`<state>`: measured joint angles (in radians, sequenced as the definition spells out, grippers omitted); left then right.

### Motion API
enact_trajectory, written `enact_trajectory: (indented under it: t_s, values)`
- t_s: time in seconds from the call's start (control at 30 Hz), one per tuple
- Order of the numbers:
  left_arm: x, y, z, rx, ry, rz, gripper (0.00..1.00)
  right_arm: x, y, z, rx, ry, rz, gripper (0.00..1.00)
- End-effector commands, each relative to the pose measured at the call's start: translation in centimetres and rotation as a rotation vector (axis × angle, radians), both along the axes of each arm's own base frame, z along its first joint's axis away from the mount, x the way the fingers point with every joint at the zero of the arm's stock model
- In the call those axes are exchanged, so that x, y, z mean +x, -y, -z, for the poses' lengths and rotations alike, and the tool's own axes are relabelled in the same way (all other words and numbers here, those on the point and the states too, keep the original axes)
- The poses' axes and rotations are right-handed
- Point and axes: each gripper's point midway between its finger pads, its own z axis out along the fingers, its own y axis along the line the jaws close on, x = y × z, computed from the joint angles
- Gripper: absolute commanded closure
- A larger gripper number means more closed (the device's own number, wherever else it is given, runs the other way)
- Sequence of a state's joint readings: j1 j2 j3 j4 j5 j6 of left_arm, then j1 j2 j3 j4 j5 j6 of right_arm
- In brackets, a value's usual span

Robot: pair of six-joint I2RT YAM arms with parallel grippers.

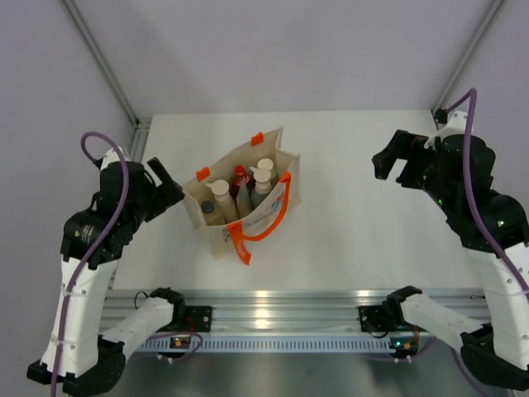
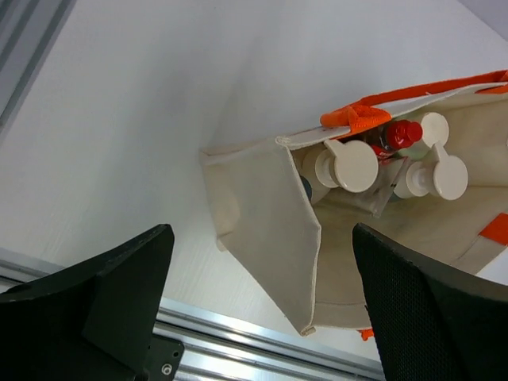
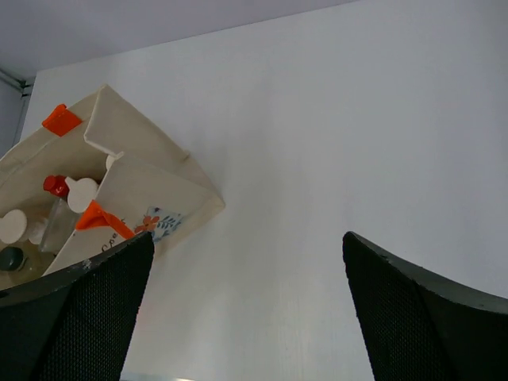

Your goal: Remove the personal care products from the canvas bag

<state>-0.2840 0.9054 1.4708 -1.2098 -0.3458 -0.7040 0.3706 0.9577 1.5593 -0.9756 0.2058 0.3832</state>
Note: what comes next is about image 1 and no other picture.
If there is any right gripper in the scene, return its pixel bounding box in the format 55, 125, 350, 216
373, 131, 460, 214

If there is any beige pump bottle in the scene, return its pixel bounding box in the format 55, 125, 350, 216
205, 179, 239, 223

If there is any red dish soap bottle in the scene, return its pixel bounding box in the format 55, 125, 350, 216
231, 165, 255, 197

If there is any cream canvas tote bag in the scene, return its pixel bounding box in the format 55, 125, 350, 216
183, 127, 301, 265

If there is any grey-green pump bottle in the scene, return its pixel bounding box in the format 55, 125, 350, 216
250, 167, 272, 209

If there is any pale green bottle beige cap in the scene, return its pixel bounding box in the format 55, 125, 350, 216
257, 158, 277, 184

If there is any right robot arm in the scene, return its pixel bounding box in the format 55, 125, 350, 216
359, 130, 528, 391

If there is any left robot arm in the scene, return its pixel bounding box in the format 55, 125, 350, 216
27, 158, 187, 396

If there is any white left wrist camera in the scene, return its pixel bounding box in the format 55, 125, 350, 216
96, 146, 131, 171

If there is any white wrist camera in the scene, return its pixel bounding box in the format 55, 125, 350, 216
96, 146, 131, 171
424, 111, 468, 149

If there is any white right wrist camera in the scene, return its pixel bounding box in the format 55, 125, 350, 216
424, 111, 468, 149

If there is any aluminium rail base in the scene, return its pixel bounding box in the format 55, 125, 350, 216
100, 288, 490, 337

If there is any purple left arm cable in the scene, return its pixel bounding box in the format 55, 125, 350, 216
49, 131, 131, 397

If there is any right aluminium frame post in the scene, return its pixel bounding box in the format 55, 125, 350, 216
430, 0, 508, 113

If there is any aluminium frame post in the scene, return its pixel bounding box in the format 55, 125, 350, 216
430, 0, 508, 113
58, 0, 139, 127

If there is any left aluminium frame post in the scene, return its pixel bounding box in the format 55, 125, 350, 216
58, 0, 139, 127

